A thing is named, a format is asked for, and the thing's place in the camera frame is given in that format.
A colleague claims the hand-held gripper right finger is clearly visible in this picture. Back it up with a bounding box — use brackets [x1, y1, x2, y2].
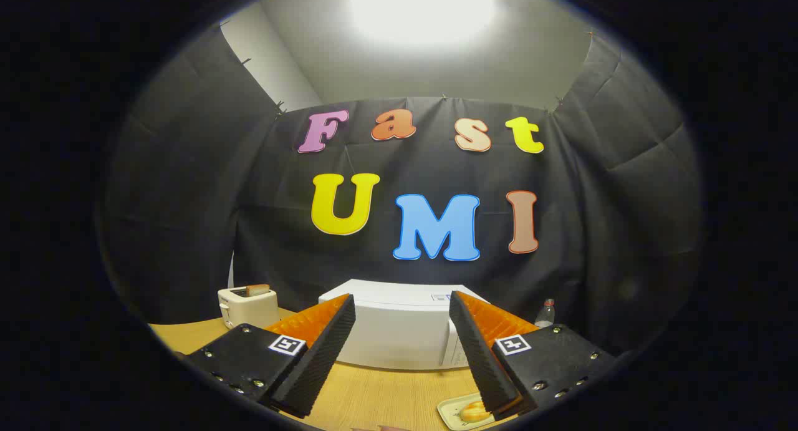
[449, 291, 618, 416]

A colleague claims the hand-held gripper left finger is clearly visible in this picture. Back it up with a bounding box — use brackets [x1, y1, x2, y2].
[184, 294, 357, 419]

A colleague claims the white microwave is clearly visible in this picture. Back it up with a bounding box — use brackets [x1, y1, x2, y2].
[319, 279, 493, 370]

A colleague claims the white square plate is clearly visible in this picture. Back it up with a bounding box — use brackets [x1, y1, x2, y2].
[437, 392, 518, 430]

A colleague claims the cream toaster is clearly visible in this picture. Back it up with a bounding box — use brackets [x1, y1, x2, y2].
[218, 286, 280, 329]

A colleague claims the ceiling light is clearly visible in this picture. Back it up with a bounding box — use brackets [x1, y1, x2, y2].
[349, 0, 496, 48]

